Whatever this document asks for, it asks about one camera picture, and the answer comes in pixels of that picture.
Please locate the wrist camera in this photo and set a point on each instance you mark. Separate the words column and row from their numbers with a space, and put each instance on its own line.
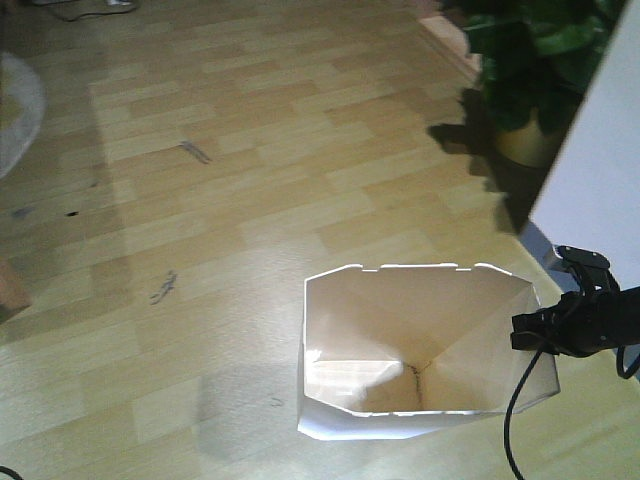
column 590, row 269

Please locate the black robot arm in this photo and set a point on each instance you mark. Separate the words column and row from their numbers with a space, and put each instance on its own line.
column 625, row 317

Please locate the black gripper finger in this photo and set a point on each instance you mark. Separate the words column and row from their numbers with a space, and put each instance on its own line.
column 530, row 332

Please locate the white paper trash bin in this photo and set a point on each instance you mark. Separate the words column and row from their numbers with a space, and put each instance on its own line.
column 399, row 351

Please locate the green potted plant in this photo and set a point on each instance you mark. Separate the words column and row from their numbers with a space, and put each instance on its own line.
column 537, row 60

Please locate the grey round rug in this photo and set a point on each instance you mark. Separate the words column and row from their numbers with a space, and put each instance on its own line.
column 23, row 105

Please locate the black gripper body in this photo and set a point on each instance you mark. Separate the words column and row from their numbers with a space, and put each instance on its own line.
column 581, row 327

